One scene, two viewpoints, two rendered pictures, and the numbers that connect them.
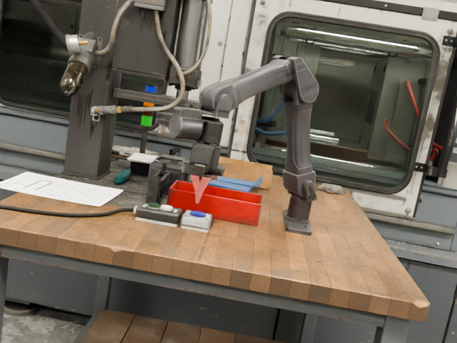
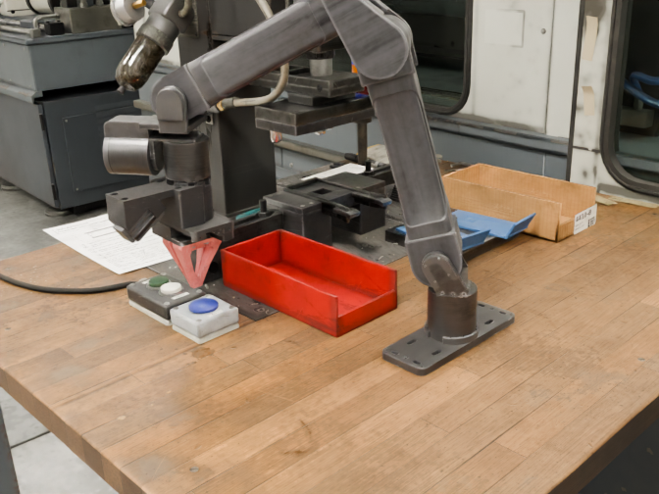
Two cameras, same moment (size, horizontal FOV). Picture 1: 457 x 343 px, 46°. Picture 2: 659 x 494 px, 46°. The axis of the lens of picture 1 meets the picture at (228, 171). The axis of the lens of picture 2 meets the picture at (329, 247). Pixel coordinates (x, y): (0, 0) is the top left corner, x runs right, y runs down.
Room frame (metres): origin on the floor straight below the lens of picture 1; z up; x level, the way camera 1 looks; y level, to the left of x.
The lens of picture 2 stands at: (0.72, -0.73, 1.39)
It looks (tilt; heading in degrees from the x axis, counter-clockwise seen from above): 22 degrees down; 45
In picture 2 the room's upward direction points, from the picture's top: 2 degrees counter-clockwise
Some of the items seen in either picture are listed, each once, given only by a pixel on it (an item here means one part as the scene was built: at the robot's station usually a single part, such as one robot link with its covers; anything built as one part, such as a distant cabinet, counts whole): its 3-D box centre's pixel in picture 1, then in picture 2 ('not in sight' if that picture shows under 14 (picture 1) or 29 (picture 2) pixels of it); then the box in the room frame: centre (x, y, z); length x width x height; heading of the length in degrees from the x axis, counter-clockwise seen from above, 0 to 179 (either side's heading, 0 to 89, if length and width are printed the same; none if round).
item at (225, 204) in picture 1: (215, 202); (305, 277); (1.43, 0.02, 0.93); 0.25 x 0.12 x 0.06; 88
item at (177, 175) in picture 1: (170, 175); (326, 214); (1.64, 0.18, 0.94); 0.20 x 0.10 x 0.07; 178
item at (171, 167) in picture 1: (172, 162); (325, 191); (1.64, 0.18, 0.98); 0.20 x 0.10 x 0.01; 178
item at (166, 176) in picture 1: (159, 183); (245, 235); (1.46, 0.19, 0.95); 0.15 x 0.03 x 0.10; 178
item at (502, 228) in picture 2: (239, 177); (484, 217); (1.80, -0.04, 0.93); 0.15 x 0.07 x 0.03; 92
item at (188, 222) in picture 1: (196, 226); (205, 326); (1.27, 0.06, 0.90); 0.07 x 0.07 x 0.06; 88
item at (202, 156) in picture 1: (202, 158); (152, 213); (1.22, 0.06, 1.08); 0.11 x 0.07 x 0.06; 178
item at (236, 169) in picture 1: (237, 172); (516, 201); (1.92, -0.03, 0.93); 0.25 x 0.13 x 0.08; 88
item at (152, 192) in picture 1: (154, 190); (211, 249); (1.39, 0.19, 0.95); 0.06 x 0.03 x 0.09; 178
